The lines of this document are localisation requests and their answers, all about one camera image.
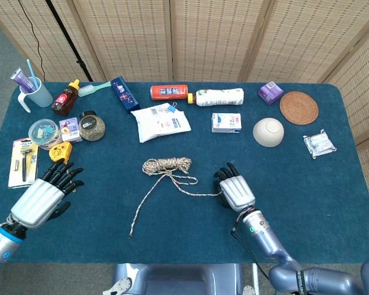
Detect round brown woven coaster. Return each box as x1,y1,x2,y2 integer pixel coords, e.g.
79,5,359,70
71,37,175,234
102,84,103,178
279,91,320,125

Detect mint green brush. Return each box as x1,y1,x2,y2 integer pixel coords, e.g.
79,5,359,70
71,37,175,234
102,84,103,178
77,81,112,98

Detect black stand pole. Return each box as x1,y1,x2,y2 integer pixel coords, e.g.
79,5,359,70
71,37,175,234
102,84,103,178
45,0,94,82

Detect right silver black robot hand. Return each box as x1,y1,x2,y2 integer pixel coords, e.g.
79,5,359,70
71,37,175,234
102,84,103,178
213,162,256,212

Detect glass jar black lid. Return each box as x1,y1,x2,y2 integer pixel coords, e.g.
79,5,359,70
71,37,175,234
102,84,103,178
78,111,106,142

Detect brown syrup bottle yellow cap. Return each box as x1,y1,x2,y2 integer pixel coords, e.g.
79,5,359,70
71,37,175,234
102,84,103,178
51,79,81,116

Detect beige upturned bowl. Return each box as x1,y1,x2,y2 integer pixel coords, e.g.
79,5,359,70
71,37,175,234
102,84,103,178
253,117,285,148

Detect orange drink can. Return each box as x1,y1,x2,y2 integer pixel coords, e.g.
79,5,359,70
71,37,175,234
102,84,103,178
149,84,189,101

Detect white bottle yellow cap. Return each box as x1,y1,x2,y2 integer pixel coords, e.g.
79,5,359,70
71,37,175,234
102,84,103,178
187,88,245,108

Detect beige speckled braided rope bundle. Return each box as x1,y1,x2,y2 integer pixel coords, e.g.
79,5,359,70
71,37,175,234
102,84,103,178
128,157,224,239

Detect yellow tape measure with strap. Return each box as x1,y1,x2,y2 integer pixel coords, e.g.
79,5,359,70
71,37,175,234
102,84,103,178
49,141,73,165

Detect thin black hanging cable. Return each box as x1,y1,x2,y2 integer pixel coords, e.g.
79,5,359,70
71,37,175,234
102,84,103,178
17,0,46,81

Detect white blue milk carton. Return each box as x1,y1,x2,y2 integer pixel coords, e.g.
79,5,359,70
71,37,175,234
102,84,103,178
211,112,242,134

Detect clear round clip container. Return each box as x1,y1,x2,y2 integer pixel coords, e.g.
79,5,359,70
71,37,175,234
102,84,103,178
28,118,63,151

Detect white wrapped snack packet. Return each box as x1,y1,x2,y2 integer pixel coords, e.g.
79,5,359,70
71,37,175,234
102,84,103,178
303,129,338,160

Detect light blue handled cup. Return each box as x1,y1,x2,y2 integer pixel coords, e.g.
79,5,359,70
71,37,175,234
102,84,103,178
17,76,54,113

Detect razor in blister pack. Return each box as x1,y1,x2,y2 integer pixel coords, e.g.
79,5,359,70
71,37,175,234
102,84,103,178
7,138,40,189

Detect purple carton box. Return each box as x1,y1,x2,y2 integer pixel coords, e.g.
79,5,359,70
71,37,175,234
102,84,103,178
258,81,285,106

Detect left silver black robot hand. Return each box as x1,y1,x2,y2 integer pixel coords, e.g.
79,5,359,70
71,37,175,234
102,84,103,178
10,161,85,229

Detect blue-grey robot torso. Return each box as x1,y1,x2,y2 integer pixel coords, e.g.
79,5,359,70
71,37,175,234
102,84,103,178
112,263,244,295

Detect dark blue rectangular box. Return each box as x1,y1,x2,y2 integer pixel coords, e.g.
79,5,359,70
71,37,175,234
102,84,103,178
109,76,141,113

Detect light blue toothbrush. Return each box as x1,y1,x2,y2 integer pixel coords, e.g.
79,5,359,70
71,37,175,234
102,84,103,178
26,58,39,90

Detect black wrist cable with plug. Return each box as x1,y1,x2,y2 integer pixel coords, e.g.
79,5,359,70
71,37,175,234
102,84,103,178
230,226,276,282

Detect white plastic pouch bag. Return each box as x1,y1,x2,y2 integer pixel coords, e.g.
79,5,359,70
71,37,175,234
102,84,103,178
130,103,192,144

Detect purple toothpaste tube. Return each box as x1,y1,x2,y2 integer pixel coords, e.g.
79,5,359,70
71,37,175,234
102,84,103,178
10,68,34,93

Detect small white purple box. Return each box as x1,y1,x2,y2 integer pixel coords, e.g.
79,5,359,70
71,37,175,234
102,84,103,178
58,117,84,143

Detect blue felt table cover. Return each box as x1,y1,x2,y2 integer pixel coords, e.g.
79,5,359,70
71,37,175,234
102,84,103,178
0,81,369,264

